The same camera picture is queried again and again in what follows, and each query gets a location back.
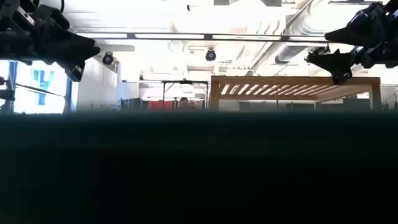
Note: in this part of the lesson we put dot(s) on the red orange hanging cloth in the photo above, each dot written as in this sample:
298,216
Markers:
160,104

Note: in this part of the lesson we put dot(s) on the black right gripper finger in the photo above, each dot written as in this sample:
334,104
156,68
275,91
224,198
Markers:
351,38
339,63

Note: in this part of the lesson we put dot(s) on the wooden slatted shelf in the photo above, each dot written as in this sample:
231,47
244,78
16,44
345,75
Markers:
280,81

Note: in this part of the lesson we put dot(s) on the black metal stand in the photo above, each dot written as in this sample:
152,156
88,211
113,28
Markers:
6,95

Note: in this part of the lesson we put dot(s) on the person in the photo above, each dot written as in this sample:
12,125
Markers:
183,102

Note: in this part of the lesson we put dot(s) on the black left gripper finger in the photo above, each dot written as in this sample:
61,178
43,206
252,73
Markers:
74,48
74,70

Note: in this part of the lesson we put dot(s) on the round black ceiling speaker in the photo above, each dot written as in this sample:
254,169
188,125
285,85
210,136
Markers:
108,58
210,55

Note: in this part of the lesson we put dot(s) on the large bright window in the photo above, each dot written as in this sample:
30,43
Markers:
37,90

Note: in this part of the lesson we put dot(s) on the black metal rack frame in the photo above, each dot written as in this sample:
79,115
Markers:
186,82

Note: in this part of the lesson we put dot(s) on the dark green plate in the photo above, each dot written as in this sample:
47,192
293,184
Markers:
199,168

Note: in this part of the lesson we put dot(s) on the silver ventilation duct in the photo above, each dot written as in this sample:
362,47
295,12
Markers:
298,28

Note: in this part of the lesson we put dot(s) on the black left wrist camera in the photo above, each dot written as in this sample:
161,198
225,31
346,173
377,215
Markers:
51,18

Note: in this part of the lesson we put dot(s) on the long ceiling light bar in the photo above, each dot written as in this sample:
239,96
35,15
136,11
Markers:
171,36

